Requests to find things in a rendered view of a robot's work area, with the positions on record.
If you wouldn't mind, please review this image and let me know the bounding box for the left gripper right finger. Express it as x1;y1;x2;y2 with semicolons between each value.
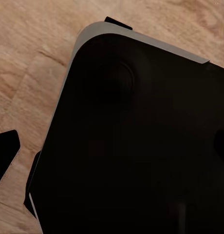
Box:
213;129;224;161

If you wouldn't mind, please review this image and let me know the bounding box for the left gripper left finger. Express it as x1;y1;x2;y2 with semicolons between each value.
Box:
0;130;20;180

